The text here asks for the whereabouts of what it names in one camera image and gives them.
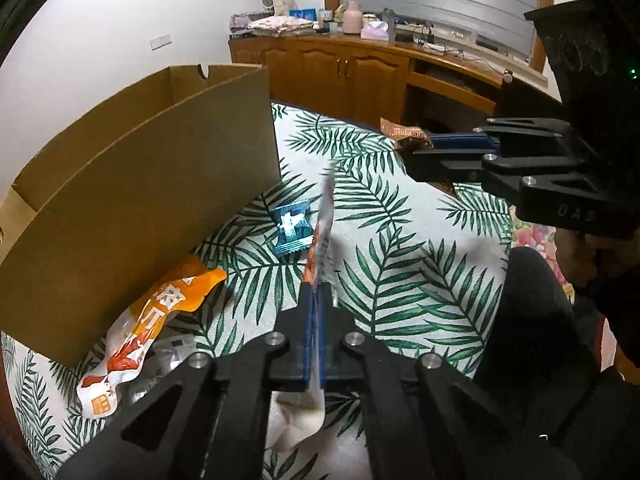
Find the pile of folded cloths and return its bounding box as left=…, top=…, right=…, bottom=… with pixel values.
left=230, top=12, right=316, bottom=37

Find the brown cardboard box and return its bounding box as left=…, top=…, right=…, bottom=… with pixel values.
left=0, top=63, right=282, bottom=368

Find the long white snack packet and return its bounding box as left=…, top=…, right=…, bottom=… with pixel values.
left=265, top=172, right=341, bottom=453

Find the wooden sideboard cabinet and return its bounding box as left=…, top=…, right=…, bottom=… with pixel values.
left=229, top=32, right=548, bottom=133

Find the clear snack packet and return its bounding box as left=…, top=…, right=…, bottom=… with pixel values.
left=130, top=337, right=197, bottom=406

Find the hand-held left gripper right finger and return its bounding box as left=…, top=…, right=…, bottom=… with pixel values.
left=316, top=282, right=583, bottom=480

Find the grey window blind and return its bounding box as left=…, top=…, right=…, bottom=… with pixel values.
left=337, top=0, right=541, bottom=56

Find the person's black trouser leg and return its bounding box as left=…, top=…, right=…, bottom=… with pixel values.
left=472, top=247, right=640, bottom=480

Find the leaf print blanket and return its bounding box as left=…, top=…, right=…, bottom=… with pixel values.
left=0, top=102, right=516, bottom=480

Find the floral blanket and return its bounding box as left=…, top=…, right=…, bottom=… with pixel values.
left=510, top=205, right=576, bottom=301

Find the brown foil snack packet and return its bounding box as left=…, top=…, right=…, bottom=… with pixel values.
left=380, top=117, right=458, bottom=196

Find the orange snack packet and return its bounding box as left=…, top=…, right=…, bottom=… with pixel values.
left=77, top=257, right=228, bottom=418

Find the person's right hand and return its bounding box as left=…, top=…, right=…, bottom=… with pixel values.
left=555, top=227, right=601, bottom=288

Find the blue wrapped candy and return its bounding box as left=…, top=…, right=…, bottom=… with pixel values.
left=270, top=200, right=313, bottom=256

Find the pink thermos jug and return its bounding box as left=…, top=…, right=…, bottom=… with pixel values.
left=341, top=1, right=362, bottom=35

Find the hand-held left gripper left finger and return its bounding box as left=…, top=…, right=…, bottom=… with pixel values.
left=55, top=281, right=317, bottom=480

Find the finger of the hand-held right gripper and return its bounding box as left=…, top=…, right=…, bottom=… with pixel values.
left=427, top=117, right=574, bottom=154
left=403, top=148, right=602, bottom=222

